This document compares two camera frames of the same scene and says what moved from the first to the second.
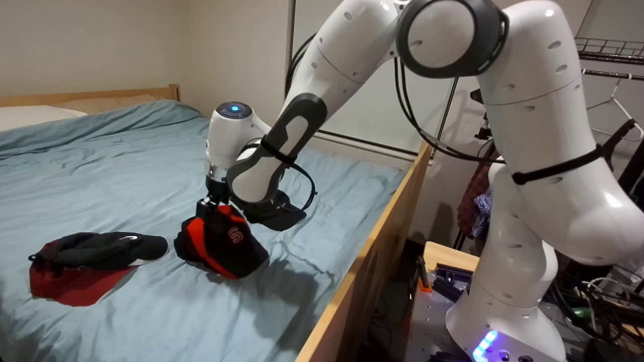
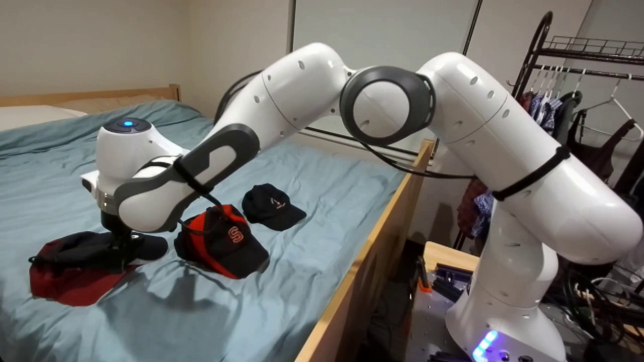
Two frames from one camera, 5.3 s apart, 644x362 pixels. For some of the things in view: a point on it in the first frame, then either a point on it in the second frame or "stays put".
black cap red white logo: [277, 211] stays put
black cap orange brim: [218, 239] stays put
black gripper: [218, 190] to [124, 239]
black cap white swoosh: [99, 249] stays put
